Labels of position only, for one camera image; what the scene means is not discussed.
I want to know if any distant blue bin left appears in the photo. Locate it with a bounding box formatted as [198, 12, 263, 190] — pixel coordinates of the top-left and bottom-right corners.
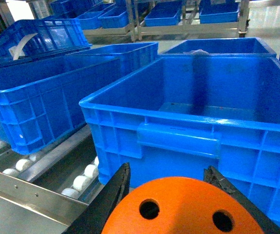
[98, 7, 129, 29]

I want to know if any back middle blue bin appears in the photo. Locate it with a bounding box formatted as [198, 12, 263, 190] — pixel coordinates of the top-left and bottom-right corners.
[72, 42, 159, 76]

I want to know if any back right blue bin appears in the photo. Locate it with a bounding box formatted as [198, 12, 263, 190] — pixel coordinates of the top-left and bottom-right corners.
[162, 38, 277, 58]

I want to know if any front middle blue bin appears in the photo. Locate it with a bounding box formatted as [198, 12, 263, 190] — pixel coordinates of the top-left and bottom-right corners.
[0, 55, 121, 155]

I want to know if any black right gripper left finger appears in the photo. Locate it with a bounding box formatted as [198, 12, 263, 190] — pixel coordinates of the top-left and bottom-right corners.
[64, 163, 131, 234]

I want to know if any tilted blue crate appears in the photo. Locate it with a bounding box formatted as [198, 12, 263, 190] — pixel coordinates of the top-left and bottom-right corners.
[0, 19, 89, 57]

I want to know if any distant blue bin right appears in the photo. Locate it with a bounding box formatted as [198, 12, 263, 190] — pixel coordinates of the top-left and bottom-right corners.
[199, 0, 240, 24]

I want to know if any distant blue bin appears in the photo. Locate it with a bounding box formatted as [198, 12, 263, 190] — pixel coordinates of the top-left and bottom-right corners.
[199, 0, 240, 24]
[145, 0, 182, 27]
[98, 7, 129, 29]

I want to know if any orange cylindrical cap 4680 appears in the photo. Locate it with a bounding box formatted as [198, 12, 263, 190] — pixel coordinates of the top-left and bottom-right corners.
[102, 177, 264, 234]

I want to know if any front right blue bin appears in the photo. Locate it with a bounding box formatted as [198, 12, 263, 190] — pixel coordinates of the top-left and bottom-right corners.
[79, 55, 280, 227]

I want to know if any distant blue bin middle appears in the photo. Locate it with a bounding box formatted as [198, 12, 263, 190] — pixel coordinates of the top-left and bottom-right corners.
[145, 0, 182, 27]

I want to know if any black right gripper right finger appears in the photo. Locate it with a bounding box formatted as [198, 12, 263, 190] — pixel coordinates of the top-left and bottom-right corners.
[203, 166, 280, 234]

